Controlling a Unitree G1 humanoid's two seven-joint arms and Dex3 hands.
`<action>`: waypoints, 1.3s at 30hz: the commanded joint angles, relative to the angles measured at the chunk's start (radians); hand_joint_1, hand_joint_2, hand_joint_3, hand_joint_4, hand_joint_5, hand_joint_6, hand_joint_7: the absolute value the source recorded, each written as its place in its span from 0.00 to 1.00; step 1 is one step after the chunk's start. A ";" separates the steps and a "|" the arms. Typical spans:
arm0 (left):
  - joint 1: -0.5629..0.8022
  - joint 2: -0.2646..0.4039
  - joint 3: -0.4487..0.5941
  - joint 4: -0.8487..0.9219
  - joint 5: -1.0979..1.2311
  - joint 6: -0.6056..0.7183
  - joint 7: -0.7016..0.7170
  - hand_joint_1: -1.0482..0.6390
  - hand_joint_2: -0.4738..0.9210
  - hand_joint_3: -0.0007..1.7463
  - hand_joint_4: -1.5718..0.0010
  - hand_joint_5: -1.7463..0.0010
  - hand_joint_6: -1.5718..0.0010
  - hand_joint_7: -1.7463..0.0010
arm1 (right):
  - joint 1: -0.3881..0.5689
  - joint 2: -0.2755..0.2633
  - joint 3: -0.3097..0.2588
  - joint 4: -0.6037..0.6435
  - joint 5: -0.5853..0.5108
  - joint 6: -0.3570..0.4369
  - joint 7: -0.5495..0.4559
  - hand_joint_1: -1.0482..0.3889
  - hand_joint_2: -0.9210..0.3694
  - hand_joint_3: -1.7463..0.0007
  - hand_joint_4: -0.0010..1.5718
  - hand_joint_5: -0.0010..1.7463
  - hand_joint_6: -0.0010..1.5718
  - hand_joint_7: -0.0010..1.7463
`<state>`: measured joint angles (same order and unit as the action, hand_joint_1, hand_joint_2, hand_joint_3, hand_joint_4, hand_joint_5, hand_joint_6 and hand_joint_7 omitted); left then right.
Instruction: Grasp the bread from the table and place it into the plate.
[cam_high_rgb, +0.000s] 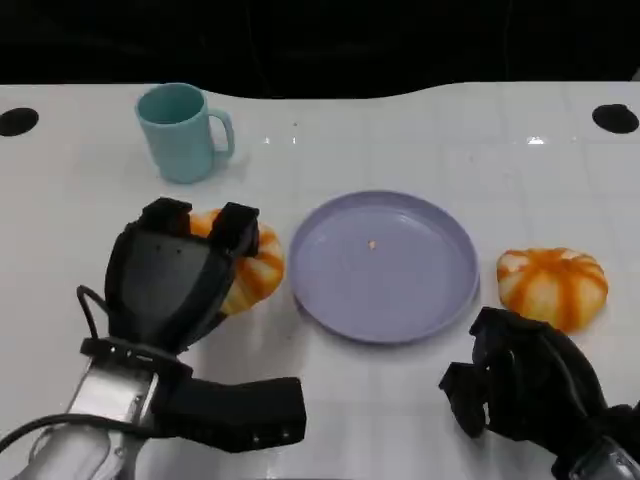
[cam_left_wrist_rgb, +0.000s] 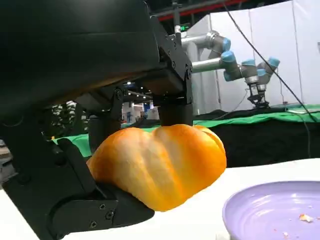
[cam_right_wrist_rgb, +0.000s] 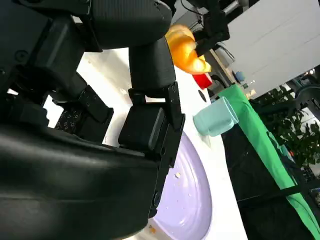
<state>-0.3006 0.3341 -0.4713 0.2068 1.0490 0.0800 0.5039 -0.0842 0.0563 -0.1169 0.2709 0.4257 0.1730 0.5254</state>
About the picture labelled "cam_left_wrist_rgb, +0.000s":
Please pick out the black cloth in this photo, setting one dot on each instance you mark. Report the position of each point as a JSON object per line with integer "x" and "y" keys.
{"x": 262, "y": 142}

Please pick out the lilac plate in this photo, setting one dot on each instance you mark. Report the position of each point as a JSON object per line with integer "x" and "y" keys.
{"x": 270, "y": 207}

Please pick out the white partition panels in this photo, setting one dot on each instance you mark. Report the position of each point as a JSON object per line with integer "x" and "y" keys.
{"x": 270, "y": 30}

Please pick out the small orange crumb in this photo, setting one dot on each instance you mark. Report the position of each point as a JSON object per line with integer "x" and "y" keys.
{"x": 306, "y": 217}

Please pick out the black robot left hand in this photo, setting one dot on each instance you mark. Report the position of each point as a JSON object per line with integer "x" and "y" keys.
{"x": 62, "y": 50}

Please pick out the orange and white bread roll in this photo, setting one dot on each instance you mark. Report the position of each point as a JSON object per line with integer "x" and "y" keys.
{"x": 162, "y": 170}

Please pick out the green cloth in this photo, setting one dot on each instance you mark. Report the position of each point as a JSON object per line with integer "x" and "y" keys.
{"x": 250, "y": 118}

